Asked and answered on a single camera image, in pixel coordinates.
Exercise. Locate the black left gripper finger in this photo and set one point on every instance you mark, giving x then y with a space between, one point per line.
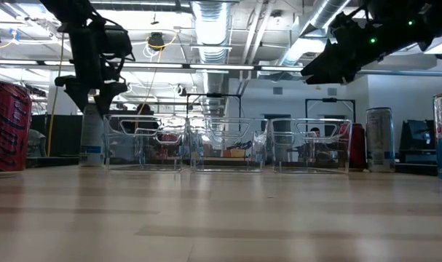
79 96
106 99

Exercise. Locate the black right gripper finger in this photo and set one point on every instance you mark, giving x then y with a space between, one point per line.
320 65
330 79

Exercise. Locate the tall grey can blue band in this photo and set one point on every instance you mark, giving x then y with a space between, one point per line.
380 138
91 142

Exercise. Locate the clear plastic bin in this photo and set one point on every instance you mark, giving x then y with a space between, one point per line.
113 160
228 160
308 163

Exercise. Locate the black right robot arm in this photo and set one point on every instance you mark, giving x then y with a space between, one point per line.
424 22

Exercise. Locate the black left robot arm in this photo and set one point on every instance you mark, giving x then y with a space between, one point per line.
71 9

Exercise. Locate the white pillar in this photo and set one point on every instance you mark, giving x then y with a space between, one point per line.
59 105

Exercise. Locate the person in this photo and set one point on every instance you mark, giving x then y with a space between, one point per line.
315 131
145 109

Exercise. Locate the black partition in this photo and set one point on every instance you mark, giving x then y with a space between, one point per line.
66 134

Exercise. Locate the grey wrapped bundle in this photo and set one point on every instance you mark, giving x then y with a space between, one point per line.
36 143

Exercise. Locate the long linear light fixture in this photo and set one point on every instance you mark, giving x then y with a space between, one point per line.
220 67

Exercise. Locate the dark computer monitor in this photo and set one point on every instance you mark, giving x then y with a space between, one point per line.
417 138

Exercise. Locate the black frame stand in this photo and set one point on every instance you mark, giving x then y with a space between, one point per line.
330 99
213 95

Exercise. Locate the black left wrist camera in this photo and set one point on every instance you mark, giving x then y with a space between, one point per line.
118 41

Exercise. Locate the silver diagonal ceiling duct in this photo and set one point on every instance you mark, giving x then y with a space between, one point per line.
322 14

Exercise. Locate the black aluminium table frame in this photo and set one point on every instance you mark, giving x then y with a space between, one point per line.
60 162

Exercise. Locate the silver corrugated ceiling duct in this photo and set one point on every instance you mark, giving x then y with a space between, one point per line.
210 29

